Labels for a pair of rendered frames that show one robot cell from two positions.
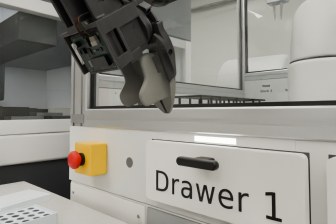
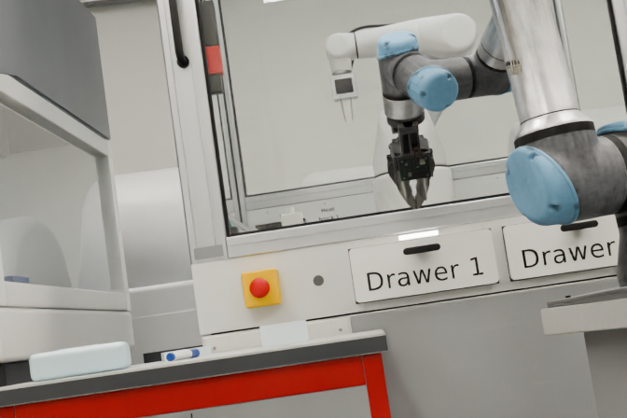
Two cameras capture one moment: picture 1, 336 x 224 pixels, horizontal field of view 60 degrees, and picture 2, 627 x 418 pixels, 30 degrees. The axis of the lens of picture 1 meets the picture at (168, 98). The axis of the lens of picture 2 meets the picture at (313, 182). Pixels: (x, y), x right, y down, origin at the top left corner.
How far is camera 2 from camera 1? 2.03 m
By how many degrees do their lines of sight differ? 41
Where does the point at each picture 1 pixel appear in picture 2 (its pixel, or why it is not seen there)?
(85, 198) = (243, 345)
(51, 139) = (50, 319)
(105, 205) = not seen: hidden behind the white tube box
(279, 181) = (478, 248)
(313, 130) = (491, 213)
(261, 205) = (468, 269)
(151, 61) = not seen: hidden behind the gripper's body
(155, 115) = (350, 226)
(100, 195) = not seen: hidden behind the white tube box
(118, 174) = (302, 298)
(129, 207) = (325, 327)
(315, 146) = (493, 223)
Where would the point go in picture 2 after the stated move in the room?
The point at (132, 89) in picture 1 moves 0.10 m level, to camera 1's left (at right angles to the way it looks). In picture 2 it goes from (406, 192) to (368, 194)
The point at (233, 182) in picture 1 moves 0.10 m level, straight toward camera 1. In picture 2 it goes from (445, 259) to (474, 253)
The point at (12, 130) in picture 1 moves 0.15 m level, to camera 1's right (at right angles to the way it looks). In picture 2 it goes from (30, 300) to (95, 294)
